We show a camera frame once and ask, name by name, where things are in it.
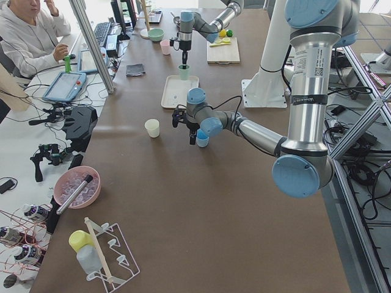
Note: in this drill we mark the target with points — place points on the bamboo cutting board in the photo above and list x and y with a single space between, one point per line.
224 54

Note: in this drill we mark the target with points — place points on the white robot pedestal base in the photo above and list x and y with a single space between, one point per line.
267 88

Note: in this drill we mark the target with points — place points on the pink cup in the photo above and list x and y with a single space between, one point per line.
165 47

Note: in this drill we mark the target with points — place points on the cream rabbit tray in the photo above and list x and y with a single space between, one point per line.
175 90

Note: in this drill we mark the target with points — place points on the grey cup on rack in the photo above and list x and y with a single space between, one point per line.
88 259

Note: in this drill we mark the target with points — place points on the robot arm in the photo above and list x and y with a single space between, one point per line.
192 21
311 30

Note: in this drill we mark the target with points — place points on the grey folded cloth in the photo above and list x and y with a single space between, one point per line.
135 70

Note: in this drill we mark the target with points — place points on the seated person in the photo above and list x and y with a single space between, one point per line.
30 35

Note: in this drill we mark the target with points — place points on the black monitor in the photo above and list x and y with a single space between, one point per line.
126 28

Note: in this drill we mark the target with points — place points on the cream white cup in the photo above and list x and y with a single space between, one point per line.
152 127

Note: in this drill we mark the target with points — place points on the metal muddler with black tip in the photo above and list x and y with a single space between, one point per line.
74 195

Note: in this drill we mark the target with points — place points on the white wire rack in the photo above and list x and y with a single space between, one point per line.
119 266

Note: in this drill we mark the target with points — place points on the blue teach pendant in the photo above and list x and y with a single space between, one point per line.
65 87
86 63

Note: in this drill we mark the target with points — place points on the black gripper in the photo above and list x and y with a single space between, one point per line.
193 126
184 46

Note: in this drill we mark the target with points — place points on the aluminium frame post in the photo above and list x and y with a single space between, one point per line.
79 10

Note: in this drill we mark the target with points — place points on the yellow plastic knife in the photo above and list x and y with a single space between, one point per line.
218 44

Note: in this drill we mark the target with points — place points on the yellow cup on rack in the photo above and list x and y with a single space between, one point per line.
78 239

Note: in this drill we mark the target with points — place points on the wooden cup stand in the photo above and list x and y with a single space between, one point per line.
145 32

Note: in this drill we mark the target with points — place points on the green cup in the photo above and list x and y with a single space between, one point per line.
184 70

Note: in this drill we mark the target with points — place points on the blue cup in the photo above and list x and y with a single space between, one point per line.
202 139

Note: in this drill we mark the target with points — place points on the green bowl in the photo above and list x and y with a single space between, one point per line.
156 34

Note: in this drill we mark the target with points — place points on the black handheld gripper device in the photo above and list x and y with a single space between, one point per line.
52 153

